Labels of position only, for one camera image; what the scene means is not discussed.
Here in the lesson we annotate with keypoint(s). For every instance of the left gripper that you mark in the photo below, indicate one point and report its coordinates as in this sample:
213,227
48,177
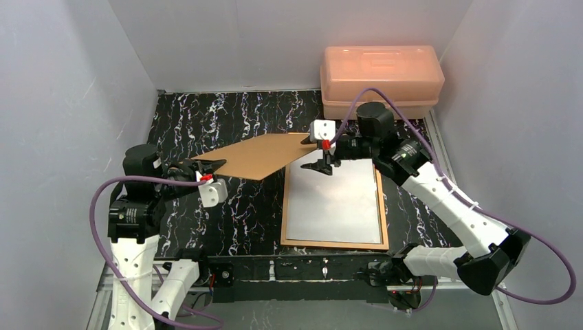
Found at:
195,171

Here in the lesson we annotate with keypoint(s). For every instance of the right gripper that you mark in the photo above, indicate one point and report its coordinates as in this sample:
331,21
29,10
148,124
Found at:
331,148

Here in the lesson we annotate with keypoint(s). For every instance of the brown backing board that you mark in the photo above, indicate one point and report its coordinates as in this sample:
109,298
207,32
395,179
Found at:
259,157

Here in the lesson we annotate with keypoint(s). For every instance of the wooden picture frame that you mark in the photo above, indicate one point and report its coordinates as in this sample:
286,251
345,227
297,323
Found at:
385,218

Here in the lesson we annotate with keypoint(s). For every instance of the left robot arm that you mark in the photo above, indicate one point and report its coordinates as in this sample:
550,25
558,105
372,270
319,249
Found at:
136,210

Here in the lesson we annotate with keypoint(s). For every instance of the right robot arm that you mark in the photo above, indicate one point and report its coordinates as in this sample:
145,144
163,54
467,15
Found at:
489,251

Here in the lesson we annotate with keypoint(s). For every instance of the pink plastic storage box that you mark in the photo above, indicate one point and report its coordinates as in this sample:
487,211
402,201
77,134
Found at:
410,76

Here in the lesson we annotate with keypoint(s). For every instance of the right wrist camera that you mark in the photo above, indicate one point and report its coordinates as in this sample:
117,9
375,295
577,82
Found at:
320,130

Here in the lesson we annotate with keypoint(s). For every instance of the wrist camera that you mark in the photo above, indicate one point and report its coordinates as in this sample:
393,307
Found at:
213,193
320,130

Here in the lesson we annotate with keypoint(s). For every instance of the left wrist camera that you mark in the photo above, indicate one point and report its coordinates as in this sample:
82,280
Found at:
213,193

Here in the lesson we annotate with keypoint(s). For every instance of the aluminium rail base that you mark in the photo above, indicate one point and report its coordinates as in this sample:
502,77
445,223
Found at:
295,277

